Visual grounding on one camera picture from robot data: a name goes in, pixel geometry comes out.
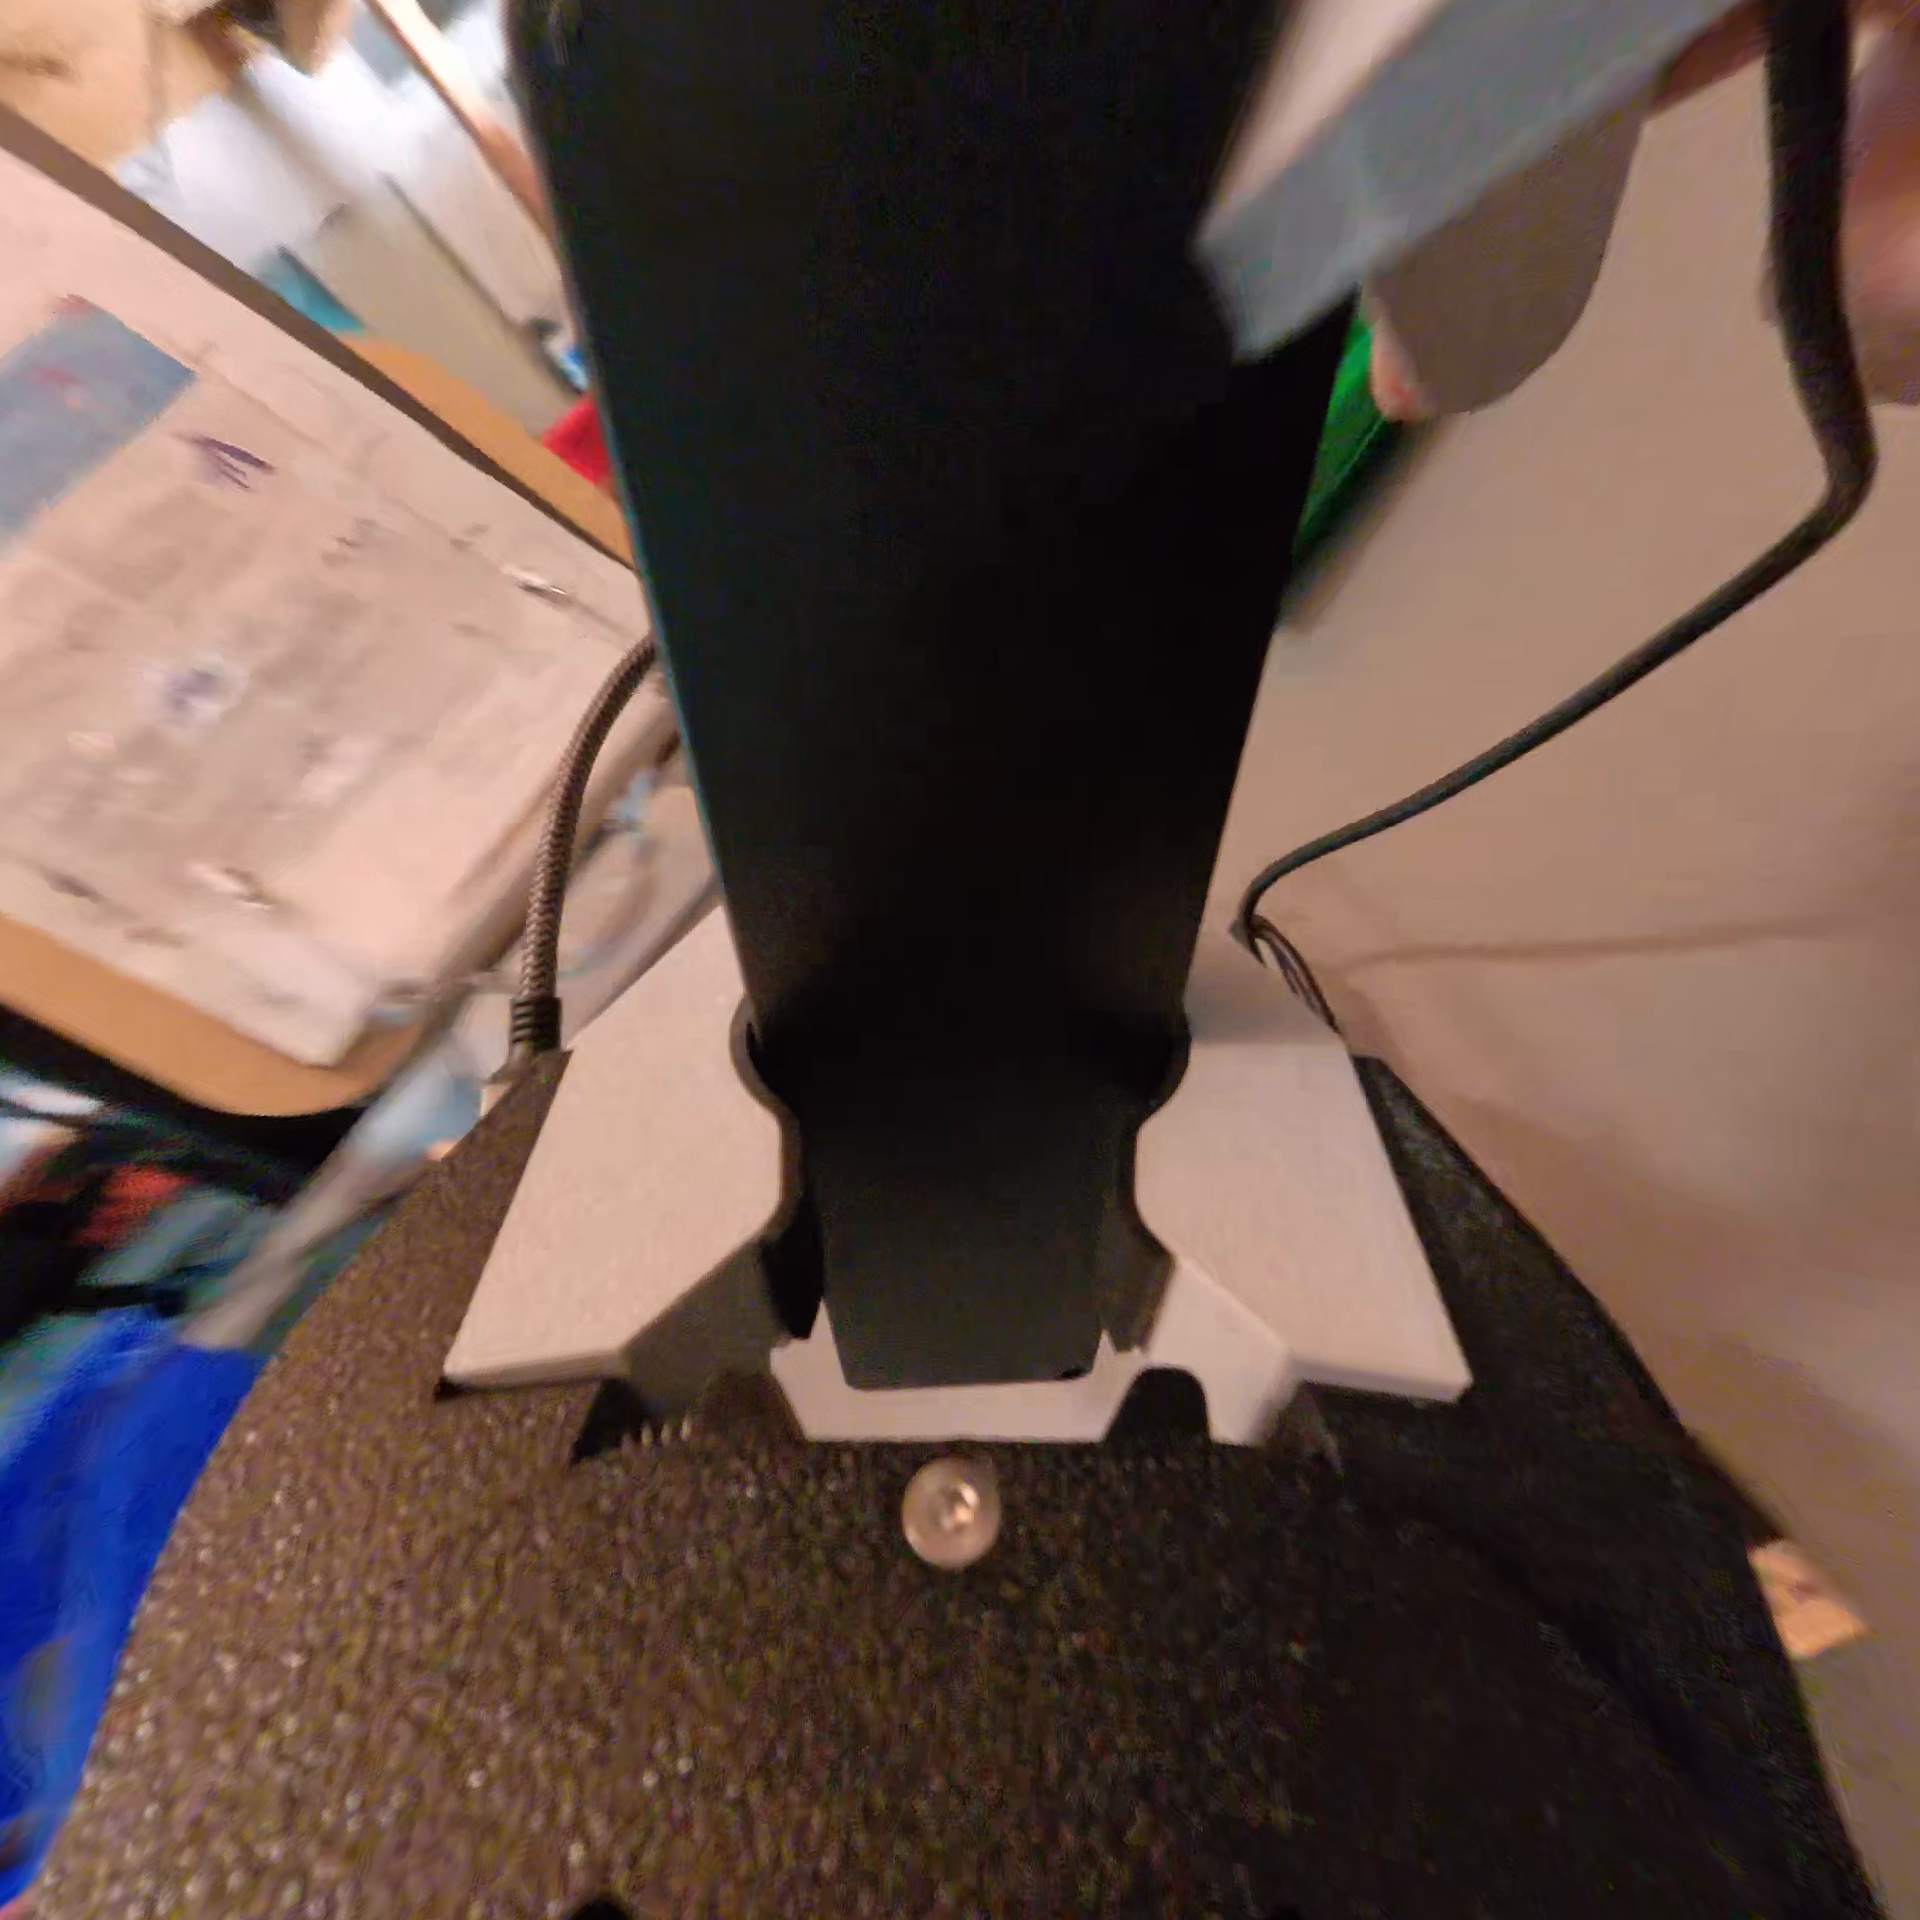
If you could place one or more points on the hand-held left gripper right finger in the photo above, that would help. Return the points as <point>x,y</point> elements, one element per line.
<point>1290,1201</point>

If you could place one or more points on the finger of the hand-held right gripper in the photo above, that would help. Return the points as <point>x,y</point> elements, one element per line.
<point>1516,284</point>
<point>1471,120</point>

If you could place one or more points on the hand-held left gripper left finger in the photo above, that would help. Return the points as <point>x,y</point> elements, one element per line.
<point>629,1201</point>

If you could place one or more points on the blue plastic bin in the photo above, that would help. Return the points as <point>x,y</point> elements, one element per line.
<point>90,1500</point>

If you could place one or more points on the black usb hub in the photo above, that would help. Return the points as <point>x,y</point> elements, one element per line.
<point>932,600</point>

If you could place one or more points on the person's right hand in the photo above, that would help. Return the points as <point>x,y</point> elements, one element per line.
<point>1894,181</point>

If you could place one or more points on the instruction sheet on wooden stand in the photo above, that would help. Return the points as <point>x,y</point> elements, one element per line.
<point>149,1051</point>

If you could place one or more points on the printed instruction sheet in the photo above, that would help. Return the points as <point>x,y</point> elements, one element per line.
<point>301,675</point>

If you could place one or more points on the red plastic bin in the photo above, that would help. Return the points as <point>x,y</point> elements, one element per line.
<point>580,446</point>

